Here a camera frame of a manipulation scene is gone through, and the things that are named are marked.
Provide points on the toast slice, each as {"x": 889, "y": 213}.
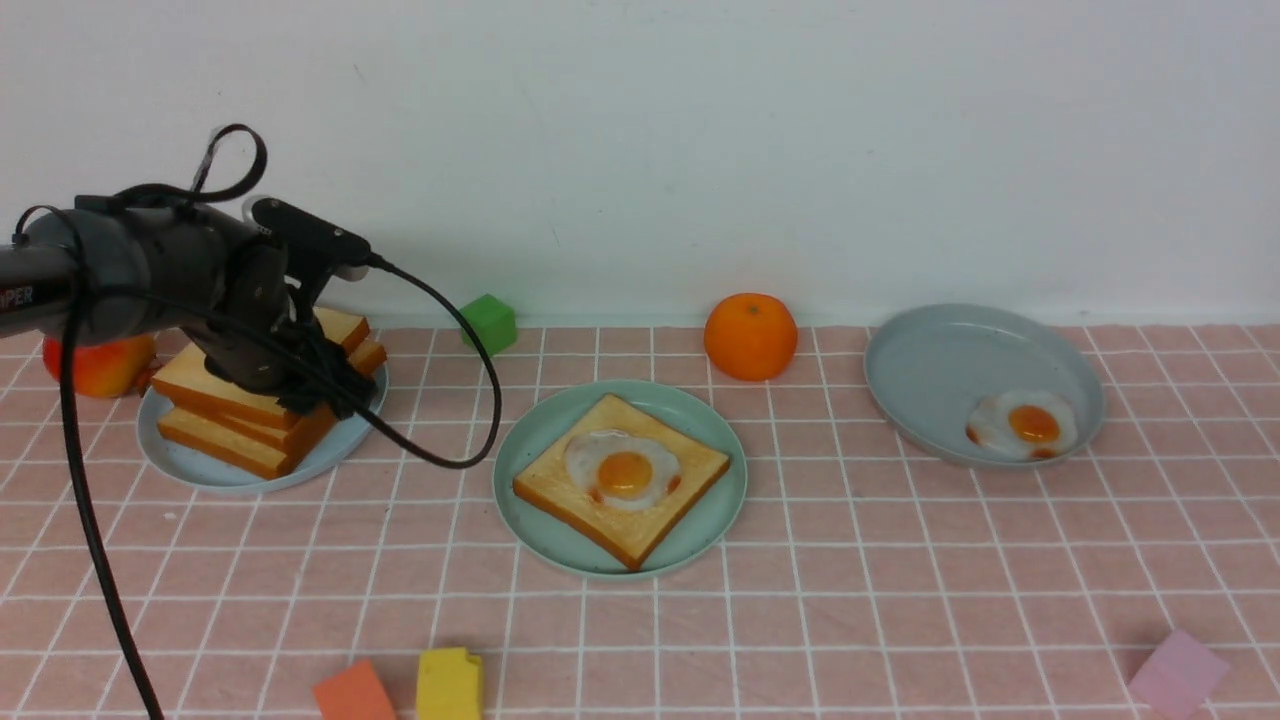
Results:
{"x": 629, "y": 536}
{"x": 186, "y": 382}
{"x": 365, "y": 355}
{"x": 268, "y": 453}

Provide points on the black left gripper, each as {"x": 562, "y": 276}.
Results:
{"x": 273, "y": 290}

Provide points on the yellow block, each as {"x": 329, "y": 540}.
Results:
{"x": 450, "y": 685}

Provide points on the fried egg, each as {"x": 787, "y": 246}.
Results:
{"x": 620, "y": 471}
{"x": 1023, "y": 425}

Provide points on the red yellow apple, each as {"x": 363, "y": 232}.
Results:
{"x": 119, "y": 369}

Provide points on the grey egg plate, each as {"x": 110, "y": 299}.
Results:
{"x": 927, "y": 369}

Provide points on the light blue bread plate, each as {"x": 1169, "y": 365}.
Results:
{"x": 206, "y": 474}

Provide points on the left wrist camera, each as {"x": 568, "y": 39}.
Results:
{"x": 318, "y": 251}

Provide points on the orange block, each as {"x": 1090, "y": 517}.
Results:
{"x": 354, "y": 694}

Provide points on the teal center plate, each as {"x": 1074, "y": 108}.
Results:
{"x": 558, "y": 545}

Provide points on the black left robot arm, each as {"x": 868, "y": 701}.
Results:
{"x": 115, "y": 270}

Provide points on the pink block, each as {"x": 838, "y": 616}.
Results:
{"x": 1179, "y": 676}

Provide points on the green cube block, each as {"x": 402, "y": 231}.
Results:
{"x": 493, "y": 322}

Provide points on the pink checkered tablecloth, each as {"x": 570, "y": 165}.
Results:
{"x": 862, "y": 580}

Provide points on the orange fruit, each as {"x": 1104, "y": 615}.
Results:
{"x": 751, "y": 337}

